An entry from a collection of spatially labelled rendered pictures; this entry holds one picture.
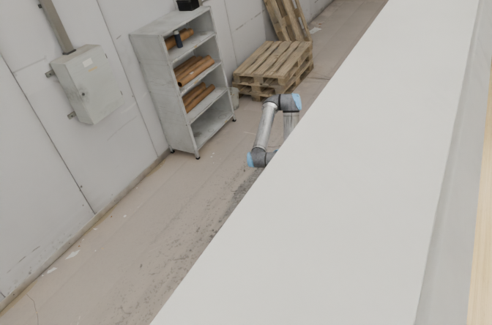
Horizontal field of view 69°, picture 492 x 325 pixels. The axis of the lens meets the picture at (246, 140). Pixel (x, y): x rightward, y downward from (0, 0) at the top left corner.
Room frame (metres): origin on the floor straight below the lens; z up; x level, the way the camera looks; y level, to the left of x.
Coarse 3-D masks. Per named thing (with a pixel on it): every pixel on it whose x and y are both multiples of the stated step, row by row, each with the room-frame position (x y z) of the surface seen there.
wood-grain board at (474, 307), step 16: (480, 176) 1.52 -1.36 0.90; (480, 192) 1.40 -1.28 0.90; (480, 208) 1.29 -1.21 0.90; (480, 224) 1.19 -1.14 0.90; (480, 240) 1.10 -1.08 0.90; (480, 256) 1.01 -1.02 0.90; (480, 272) 0.93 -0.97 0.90; (480, 288) 0.86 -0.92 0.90; (480, 304) 0.79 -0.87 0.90; (480, 320) 0.72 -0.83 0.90
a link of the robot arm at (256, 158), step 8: (272, 96) 2.20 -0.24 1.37; (264, 104) 2.14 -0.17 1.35; (272, 104) 2.12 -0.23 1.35; (264, 112) 2.06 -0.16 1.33; (272, 112) 2.06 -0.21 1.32; (264, 120) 1.97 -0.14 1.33; (272, 120) 2.00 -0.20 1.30; (264, 128) 1.90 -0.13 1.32; (256, 136) 1.85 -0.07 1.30; (264, 136) 1.83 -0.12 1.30; (256, 144) 1.76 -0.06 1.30; (264, 144) 1.77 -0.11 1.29; (248, 152) 1.71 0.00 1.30; (256, 152) 1.69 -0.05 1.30; (264, 152) 1.68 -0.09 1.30; (248, 160) 1.66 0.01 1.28; (256, 160) 1.64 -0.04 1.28; (264, 160) 1.63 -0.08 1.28
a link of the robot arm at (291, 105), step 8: (280, 96) 2.18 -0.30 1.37; (288, 96) 2.15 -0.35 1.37; (296, 96) 2.14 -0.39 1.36; (280, 104) 2.14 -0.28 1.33; (288, 104) 2.12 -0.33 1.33; (296, 104) 2.10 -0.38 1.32; (288, 112) 2.09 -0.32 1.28; (296, 112) 2.09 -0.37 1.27; (288, 120) 2.07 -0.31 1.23; (296, 120) 2.06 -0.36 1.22; (288, 128) 2.04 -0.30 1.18
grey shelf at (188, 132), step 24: (168, 24) 3.82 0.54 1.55; (192, 24) 4.44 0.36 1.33; (144, 48) 3.68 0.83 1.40; (192, 48) 3.85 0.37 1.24; (216, 48) 4.27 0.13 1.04; (144, 72) 3.76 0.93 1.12; (168, 72) 3.55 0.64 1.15; (216, 72) 4.32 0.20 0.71; (168, 96) 3.61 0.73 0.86; (216, 96) 4.06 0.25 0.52; (168, 120) 3.69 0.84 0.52; (192, 120) 3.59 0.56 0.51; (216, 120) 4.12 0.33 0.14; (168, 144) 3.78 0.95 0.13; (192, 144) 3.54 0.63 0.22
